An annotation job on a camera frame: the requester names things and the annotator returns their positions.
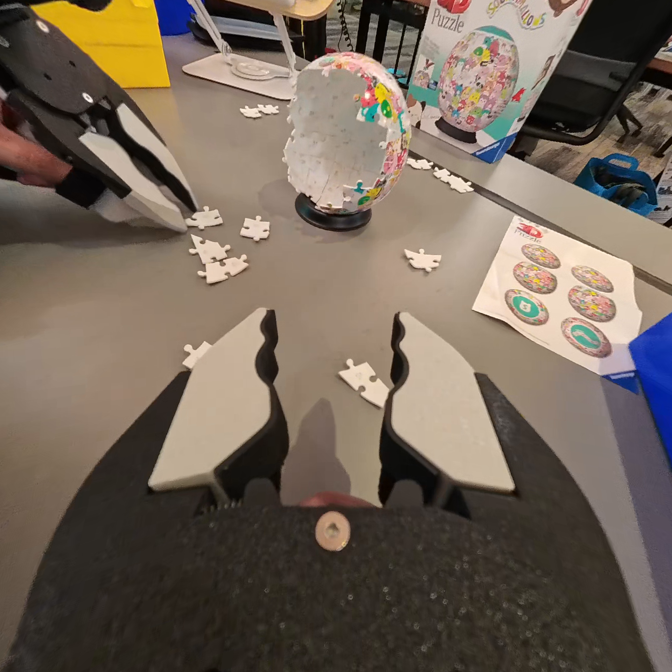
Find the white board stand base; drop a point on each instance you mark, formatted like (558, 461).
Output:
(220, 71)

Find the black ball stand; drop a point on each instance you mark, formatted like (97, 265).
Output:
(336, 220)

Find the blue bag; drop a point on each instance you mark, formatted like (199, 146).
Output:
(614, 183)

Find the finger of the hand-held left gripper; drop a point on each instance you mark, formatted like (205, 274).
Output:
(149, 141)
(120, 168)

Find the blue storage bin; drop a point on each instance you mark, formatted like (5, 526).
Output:
(170, 18)
(656, 378)

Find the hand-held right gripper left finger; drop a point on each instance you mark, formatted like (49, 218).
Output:
(220, 414)

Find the black office chair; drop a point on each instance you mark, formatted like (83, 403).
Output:
(588, 89)

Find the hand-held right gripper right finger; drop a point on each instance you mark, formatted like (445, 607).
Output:
(446, 425)

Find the colourful puzzle box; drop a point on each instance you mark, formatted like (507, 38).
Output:
(472, 78)

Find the person's left hand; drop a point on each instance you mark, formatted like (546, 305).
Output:
(26, 157)

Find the colourful 3D puzzle ball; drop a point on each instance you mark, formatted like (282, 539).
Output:
(325, 136)

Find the yellow storage bin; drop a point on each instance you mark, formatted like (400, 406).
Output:
(105, 47)

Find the printed instruction sheet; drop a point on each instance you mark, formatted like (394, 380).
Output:
(493, 302)

